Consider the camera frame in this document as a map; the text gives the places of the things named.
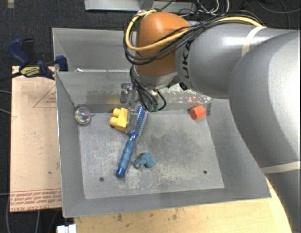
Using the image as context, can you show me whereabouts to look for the blue bottle brush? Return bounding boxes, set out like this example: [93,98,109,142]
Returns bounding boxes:
[116,105,149,179]

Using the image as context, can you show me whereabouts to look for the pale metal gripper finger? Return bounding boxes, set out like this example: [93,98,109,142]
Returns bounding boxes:
[125,106,133,134]

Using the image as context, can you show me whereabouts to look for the shiny clear glass ball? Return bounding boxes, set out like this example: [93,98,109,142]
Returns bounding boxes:
[75,107,93,125]

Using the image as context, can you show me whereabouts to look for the teal toy animal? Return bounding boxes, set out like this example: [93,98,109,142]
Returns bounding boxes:
[133,152,156,170]

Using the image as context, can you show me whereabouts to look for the yellow toy block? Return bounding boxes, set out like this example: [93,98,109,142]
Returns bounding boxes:
[109,107,131,132]

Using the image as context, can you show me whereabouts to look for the orange-red block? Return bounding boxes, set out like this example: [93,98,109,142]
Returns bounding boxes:
[189,105,207,120]

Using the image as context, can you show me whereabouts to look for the brown cardboard board red print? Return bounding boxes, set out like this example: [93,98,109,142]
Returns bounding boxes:
[9,66,63,213]

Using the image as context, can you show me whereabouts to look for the grey metal bin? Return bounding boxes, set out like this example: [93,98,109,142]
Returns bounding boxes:
[52,27,272,218]

